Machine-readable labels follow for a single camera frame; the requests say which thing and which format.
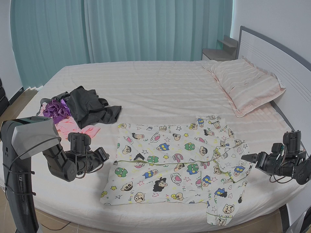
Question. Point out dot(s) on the black garment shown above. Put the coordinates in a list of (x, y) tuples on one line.
[(87, 108)]

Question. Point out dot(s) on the grey bedside table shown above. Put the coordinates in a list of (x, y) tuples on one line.
[(218, 53)]

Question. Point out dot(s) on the purple satin garment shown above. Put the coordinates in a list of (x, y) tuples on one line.
[(57, 110)]

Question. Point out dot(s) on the blue-green curtain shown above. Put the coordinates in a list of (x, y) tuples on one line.
[(158, 23), (48, 33)]

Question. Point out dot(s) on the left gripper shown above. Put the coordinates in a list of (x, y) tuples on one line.
[(99, 160)]

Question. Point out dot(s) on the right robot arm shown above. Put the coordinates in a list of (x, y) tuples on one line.
[(294, 144)]

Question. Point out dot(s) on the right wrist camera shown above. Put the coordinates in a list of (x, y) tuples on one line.
[(278, 150)]

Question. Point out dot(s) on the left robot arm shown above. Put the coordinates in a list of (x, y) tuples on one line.
[(19, 190)]

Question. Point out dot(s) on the grey garment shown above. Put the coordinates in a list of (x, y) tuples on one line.
[(58, 96)]

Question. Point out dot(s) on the white printed pyjama top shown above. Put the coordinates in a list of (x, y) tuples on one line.
[(170, 166)]

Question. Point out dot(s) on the pink garment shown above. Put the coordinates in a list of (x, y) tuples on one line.
[(90, 131)]

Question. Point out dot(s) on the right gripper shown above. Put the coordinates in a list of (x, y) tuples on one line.
[(266, 165)]

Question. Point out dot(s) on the dark grey chest of drawers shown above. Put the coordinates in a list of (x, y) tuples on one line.
[(3, 98)]

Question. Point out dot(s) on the bed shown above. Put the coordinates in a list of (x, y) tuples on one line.
[(158, 86)]

